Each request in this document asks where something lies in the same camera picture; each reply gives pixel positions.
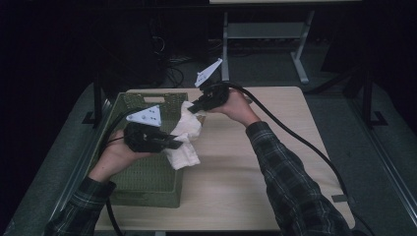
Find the green woven basket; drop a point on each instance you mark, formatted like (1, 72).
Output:
(147, 177)

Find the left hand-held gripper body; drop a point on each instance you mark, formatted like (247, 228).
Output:
(144, 141)

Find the person's right hand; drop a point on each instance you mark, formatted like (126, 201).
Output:
(239, 108)

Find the white towel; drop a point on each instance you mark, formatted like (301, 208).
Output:
(187, 131)

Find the grey tape piece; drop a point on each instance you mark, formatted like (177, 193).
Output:
(339, 198)

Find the grey metal table frame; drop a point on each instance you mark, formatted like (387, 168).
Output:
(265, 31)

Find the person's left hand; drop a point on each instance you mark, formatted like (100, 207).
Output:
(113, 157)

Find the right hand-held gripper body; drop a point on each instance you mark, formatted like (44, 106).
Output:
(214, 95)

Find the aluminium rail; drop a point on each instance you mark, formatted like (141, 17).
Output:
(387, 164)
(73, 177)

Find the black stand post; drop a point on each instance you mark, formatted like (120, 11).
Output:
(367, 101)
(97, 101)

